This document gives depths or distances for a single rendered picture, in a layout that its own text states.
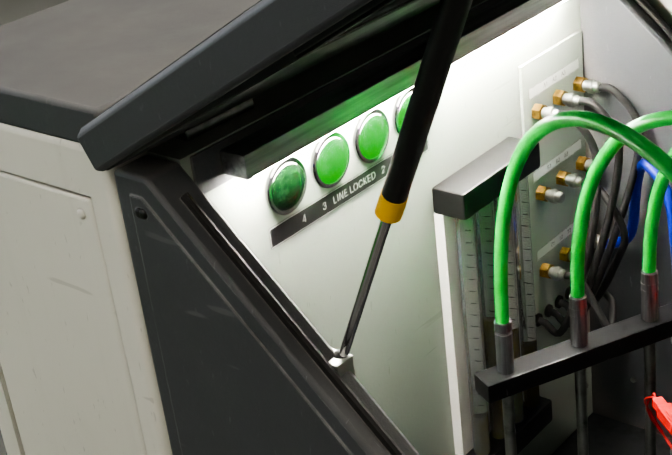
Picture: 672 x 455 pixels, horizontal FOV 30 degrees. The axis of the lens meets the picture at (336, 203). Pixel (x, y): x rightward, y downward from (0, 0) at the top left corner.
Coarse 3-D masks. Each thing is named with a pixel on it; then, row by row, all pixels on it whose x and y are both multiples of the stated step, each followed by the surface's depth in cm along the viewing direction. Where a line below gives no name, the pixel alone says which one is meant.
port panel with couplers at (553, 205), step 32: (576, 32) 142; (544, 64) 138; (576, 64) 143; (544, 96) 139; (576, 96) 139; (576, 128) 146; (544, 160) 142; (576, 160) 148; (544, 192) 141; (576, 192) 150; (544, 224) 145; (544, 256) 146; (544, 288) 148
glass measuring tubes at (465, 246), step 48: (432, 192) 126; (480, 192) 126; (528, 192) 135; (480, 240) 131; (528, 240) 137; (480, 288) 134; (528, 288) 139; (480, 336) 133; (528, 336) 142; (480, 432) 138; (528, 432) 144
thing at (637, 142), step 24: (552, 120) 107; (576, 120) 104; (600, 120) 101; (528, 144) 111; (624, 144) 99; (648, 144) 97; (504, 192) 117; (504, 216) 119; (504, 240) 121; (504, 264) 122; (504, 288) 124; (504, 312) 125
